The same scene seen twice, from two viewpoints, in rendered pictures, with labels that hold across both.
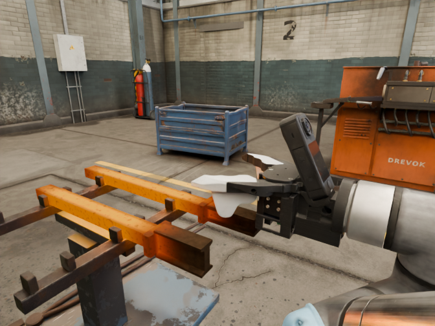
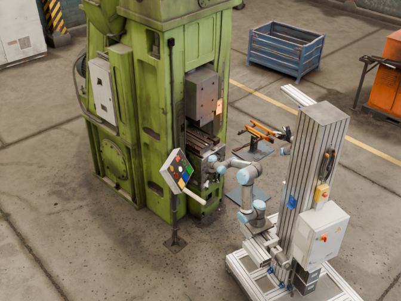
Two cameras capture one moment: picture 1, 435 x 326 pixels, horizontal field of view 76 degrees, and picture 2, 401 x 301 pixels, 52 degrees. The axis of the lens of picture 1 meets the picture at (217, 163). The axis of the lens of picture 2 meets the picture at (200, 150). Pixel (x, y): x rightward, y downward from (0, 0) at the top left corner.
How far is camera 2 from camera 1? 3.99 m
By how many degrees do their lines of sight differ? 23
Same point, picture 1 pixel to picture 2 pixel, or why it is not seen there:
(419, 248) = not seen: hidden behind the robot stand
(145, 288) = (259, 146)
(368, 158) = (391, 100)
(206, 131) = (286, 56)
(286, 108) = (382, 10)
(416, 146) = not seen: outside the picture
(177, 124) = (265, 46)
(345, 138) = (380, 84)
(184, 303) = (267, 150)
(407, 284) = not seen: hidden behind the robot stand
